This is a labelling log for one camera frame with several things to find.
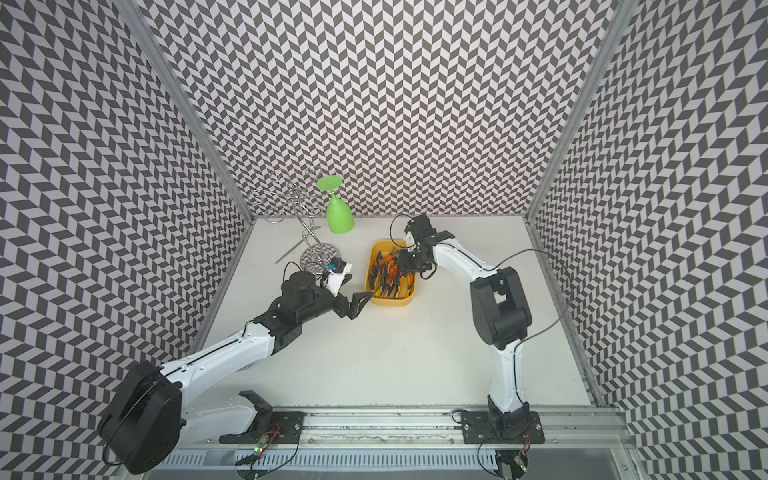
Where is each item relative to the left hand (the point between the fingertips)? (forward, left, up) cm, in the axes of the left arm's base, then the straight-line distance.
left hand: (360, 287), depth 81 cm
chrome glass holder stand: (+20, +17, +17) cm, 31 cm away
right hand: (+11, -12, -9) cm, 19 cm away
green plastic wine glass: (+20, +7, +7) cm, 23 cm away
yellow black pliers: (+8, -12, -14) cm, 20 cm away
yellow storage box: (+23, -6, -10) cm, 25 cm away
